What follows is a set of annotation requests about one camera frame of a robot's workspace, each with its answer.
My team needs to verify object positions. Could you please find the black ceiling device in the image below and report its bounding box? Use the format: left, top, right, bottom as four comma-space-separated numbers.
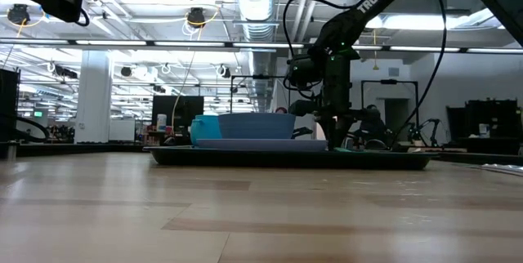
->
7, 3, 32, 26
186, 7, 208, 29

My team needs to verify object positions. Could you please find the black equipment bench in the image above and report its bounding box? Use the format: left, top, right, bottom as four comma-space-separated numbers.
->
445, 98, 522, 156

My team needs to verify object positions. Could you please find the black robot station frame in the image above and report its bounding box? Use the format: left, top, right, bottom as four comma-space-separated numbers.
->
360, 78, 420, 145
229, 74, 293, 114

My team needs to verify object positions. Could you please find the ceiling light strip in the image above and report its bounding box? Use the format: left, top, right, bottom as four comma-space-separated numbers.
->
0, 38, 523, 55

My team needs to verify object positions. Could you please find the white pillar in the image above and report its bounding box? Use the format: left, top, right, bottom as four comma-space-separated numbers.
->
74, 49, 114, 145

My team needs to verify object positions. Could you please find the silver ventilation duct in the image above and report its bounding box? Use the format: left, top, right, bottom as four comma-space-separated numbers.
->
231, 0, 284, 113

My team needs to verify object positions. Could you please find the black monitor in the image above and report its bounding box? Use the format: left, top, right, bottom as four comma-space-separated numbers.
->
151, 95, 205, 127

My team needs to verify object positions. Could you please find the person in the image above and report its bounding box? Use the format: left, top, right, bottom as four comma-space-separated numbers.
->
354, 104, 396, 149

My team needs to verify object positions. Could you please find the lavender plate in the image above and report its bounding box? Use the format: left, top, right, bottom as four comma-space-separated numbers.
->
196, 138, 329, 153

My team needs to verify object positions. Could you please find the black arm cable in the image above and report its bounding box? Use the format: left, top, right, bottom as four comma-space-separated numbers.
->
390, 0, 449, 150

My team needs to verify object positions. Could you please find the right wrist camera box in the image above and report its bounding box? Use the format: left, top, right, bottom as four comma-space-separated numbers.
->
287, 56, 324, 90

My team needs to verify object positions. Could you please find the blue mug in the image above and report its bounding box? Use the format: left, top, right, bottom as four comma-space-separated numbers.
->
189, 114, 224, 147

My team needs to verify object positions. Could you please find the black cabinet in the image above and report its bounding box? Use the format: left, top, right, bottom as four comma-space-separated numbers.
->
0, 68, 21, 145

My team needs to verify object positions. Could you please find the blue bowl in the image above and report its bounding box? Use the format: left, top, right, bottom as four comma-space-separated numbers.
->
217, 112, 297, 140

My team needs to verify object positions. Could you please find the knife with teal handle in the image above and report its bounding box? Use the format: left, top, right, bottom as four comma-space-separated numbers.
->
481, 163, 523, 177

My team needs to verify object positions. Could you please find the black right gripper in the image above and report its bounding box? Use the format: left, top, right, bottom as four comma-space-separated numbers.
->
288, 48, 382, 149

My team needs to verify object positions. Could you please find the black aluminium table frame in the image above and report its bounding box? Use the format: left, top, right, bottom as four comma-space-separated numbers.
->
0, 141, 523, 167

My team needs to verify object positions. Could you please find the dark green tray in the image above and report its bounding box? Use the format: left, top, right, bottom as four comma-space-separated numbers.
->
143, 145, 440, 172

